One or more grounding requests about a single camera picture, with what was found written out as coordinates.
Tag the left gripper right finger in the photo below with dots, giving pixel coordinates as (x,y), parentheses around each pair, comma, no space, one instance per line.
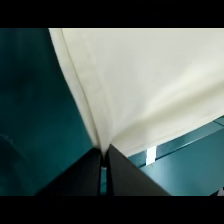
(128,176)

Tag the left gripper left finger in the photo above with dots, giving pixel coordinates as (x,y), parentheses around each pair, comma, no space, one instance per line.
(80,178)

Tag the white shirt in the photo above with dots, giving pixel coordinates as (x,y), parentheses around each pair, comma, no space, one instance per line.
(140,80)

